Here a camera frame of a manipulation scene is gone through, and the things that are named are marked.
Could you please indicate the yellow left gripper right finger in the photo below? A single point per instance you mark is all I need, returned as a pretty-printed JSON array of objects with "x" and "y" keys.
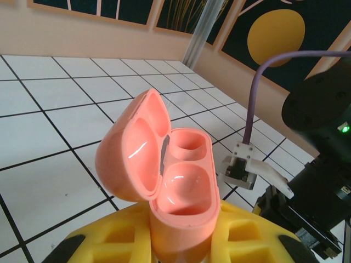
[{"x": 246, "y": 241}]

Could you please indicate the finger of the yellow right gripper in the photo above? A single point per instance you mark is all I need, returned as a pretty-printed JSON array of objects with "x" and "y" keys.
[{"x": 264, "y": 204}]

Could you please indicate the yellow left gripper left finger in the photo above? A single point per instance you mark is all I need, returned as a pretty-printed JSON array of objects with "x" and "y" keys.
[{"x": 109, "y": 238}]

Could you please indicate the aluminium frame post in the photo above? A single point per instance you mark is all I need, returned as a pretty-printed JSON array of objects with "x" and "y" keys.
[{"x": 202, "y": 33}]

